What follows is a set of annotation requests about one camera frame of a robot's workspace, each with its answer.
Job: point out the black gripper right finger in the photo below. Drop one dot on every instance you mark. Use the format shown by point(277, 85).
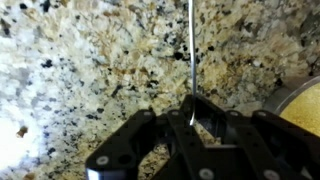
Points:
point(283, 143)

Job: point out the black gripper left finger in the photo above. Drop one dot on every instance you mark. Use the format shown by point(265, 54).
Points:
point(113, 156)

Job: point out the silver spoon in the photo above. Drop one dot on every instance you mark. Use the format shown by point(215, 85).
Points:
point(192, 50)

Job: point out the yellow grain contents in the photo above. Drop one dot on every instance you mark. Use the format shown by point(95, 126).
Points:
point(306, 110)

